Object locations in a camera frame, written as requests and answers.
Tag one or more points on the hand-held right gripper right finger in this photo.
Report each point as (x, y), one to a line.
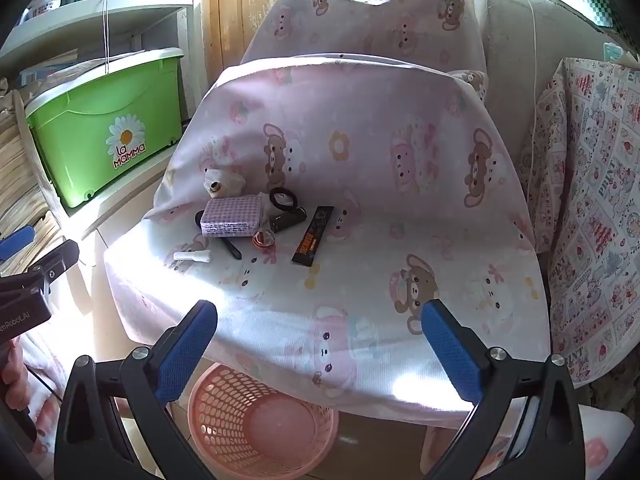
(450, 355)

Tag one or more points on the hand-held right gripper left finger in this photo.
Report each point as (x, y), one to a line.
(185, 355)

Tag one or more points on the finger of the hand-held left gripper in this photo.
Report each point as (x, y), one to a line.
(60, 260)
(17, 245)

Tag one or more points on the small white tube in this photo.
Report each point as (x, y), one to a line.
(192, 256)

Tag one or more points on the black plastic spoon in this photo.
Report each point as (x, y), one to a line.
(233, 249)

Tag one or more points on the pink plastic basket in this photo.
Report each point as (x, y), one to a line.
(280, 435)

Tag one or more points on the small red plastic piece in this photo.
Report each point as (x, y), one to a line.
(263, 240)

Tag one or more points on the purple checkered packet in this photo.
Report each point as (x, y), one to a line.
(232, 212)

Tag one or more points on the dark cylindrical tube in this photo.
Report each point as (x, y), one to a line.
(287, 220)

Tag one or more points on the black orange snack wrapper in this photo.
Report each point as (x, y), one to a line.
(312, 237)

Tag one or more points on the white tissue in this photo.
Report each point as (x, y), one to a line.
(235, 181)

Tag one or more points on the person's left hand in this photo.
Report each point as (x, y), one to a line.
(14, 375)

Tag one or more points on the stack of beige papers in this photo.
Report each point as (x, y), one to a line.
(22, 175)

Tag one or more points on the green storage box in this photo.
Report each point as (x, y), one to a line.
(100, 125)

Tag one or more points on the pink bear print tablecloth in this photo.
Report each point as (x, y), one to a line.
(380, 185)

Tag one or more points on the printed patchwork blanket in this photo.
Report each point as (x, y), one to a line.
(590, 210)

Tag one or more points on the white shelf unit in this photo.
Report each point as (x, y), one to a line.
(150, 15)

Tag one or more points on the wooden door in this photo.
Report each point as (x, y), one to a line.
(225, 5)

